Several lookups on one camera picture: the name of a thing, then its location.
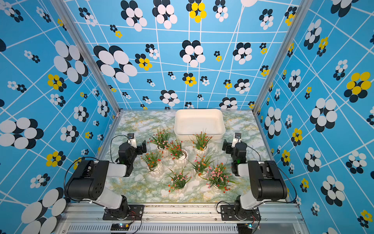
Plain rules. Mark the red potted gypsophila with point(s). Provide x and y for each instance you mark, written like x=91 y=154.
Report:
x=153 y=163
x=177 y=153
x=161 y=140

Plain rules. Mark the right aluminium corner post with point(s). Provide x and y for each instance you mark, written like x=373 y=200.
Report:
x=289 y=37

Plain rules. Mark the right controller board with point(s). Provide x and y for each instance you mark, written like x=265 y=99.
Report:
x=245 y=228

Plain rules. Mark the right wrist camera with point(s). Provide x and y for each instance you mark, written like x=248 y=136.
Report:
x=236 y=139

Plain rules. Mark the left aluminium corner post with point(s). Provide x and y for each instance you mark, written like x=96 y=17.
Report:
x=62 y=11

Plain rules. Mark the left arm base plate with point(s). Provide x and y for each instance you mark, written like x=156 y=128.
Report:
x=128 y=213

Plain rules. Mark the controller board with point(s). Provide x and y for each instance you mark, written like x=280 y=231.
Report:
x=120 y=227
x=245 y=228

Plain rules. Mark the aluminium front rail frame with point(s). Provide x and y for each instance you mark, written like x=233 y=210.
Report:
x=182 y=218

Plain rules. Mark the aluminium corner post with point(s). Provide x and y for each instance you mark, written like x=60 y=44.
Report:
x=62 y=11
x=289 y=37

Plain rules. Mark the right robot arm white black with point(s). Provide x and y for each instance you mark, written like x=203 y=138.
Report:
x=266 y=183

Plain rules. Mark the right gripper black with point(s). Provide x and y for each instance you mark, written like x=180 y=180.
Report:
x=229 y=146

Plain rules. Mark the pink potted gypsophila middle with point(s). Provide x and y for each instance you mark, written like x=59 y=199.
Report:
x=202 y=165

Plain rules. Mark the white plastic storage box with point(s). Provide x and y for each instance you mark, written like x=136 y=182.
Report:
x=189 y=122

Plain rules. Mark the orange potted gypsophila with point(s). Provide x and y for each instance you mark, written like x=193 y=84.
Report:
x=200 y=142

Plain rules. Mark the pink potted gypsophila large right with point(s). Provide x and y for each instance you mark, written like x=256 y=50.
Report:
x=220 y=178

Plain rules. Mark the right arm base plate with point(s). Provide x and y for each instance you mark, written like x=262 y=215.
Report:
x=231 y=213

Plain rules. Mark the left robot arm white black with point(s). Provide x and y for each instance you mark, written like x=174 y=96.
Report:
x=88 y=183

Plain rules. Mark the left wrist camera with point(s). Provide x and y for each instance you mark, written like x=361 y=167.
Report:
x=132 y=140

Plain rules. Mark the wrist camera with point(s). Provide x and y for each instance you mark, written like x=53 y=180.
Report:
x=132 y=140
x=236 y=139

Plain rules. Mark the pink potted gypsophila front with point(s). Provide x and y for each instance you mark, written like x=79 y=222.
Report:
x=179 y=179

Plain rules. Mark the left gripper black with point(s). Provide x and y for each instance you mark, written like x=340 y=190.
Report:
x=140 y=151

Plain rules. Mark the left controller board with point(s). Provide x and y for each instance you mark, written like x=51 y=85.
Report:
x=120 y=227

